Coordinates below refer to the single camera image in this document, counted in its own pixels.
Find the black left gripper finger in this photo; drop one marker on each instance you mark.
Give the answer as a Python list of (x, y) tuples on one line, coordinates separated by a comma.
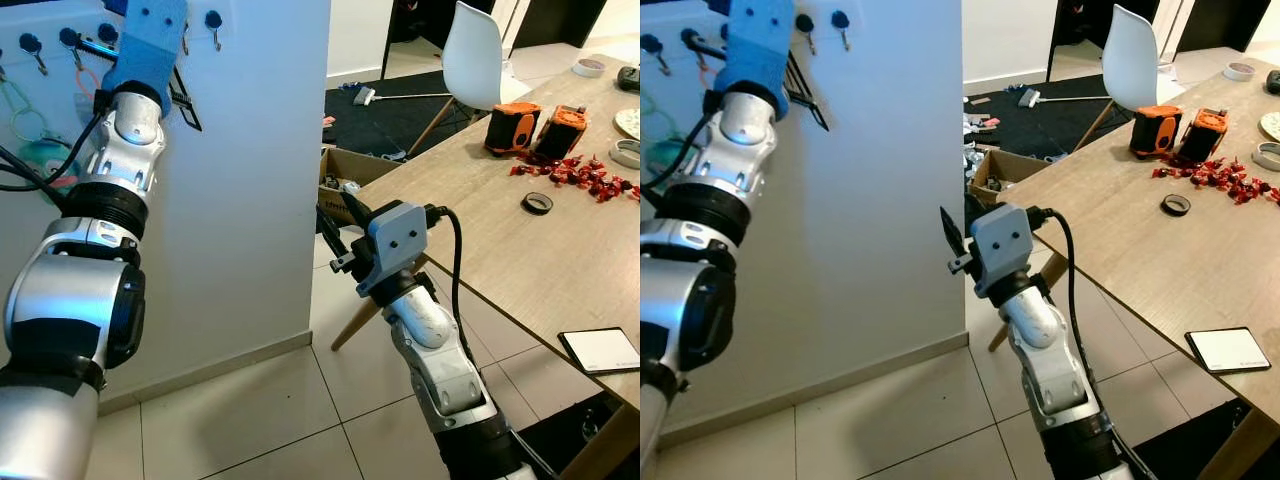
[(190, 105), (810, 95)]

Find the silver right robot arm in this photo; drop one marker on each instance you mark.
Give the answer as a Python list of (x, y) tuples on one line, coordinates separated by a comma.
[(440, 360), (1060, 370)]

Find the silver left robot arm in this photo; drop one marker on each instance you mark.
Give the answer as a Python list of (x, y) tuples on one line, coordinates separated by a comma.
[(700, 290), (80, 300)]

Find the cardboard box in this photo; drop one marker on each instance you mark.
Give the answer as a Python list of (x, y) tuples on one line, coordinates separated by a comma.
[(345, 170), (990, 170)]

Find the black-headed key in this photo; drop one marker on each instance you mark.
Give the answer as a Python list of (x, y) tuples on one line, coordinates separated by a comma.
[(107, 33), (30, 43), (650, 43), (69, 38), (690, 38), (842, 19), (805, 22), (213, 19)]

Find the black rug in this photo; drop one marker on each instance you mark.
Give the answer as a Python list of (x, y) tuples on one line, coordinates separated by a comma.
[(1060, 128), (400, 128)]

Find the white floor mop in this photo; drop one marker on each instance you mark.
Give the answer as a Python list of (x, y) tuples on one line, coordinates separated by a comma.
[(364, 96), (1028, 98)]

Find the wooden table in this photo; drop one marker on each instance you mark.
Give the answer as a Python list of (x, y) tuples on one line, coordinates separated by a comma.
[(1150, 270), (520, 270)]

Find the orange and black box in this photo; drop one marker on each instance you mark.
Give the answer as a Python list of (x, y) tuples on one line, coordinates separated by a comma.
[(560, 132), (1203, 135), (1155, 130), (512, 128)]

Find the black handheld controller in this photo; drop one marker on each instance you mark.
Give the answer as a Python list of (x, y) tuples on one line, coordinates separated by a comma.
[(1274, 81), (630, 79)]

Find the white round plate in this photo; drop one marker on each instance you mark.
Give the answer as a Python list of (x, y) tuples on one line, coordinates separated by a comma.
[(628, 124), (1272, 126)]

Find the white chair with wooden legs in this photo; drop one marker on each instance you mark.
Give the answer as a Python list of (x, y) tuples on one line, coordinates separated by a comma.
[(475, 60), (1130, 60)]

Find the white tape roll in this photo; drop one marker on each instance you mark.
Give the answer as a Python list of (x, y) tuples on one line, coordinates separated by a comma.
[(1240, 70), (588, 68)]

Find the pile of red wrapped candies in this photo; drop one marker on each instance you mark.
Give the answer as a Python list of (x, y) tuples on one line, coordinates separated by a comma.
[(1225, 180), (585, 178)]

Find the white card with black rim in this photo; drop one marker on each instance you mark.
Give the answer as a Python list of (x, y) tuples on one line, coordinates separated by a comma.
[(605, 350), (1230, 350)]

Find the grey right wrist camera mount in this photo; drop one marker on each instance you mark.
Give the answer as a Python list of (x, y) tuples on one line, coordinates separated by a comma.
[(398, 240), (1003, 245)]

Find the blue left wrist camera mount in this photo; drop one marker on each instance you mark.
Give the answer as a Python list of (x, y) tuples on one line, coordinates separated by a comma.
[(760, 45), (150, 45)]

